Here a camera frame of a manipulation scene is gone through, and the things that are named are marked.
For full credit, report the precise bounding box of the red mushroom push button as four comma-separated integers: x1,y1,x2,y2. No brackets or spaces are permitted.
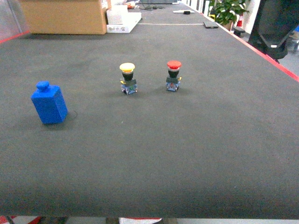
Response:
165,60,182,92

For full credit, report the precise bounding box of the brown cardboard box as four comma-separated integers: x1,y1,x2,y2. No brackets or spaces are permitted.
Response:
19,0,111,35

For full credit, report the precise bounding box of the blue block part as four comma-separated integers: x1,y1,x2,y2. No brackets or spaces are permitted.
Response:
30,81,68,124

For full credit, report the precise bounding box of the yellow mushroom push button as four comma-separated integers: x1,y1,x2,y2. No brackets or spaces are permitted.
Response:
120,63,137,95

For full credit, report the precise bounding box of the black office chair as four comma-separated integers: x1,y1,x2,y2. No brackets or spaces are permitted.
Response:
249,0,299,61

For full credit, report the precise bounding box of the green potted plant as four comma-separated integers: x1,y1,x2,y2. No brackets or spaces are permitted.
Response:
210,0,249,25

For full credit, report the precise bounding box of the white flat box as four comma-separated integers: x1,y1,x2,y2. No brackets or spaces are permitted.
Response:
106,5,142,34

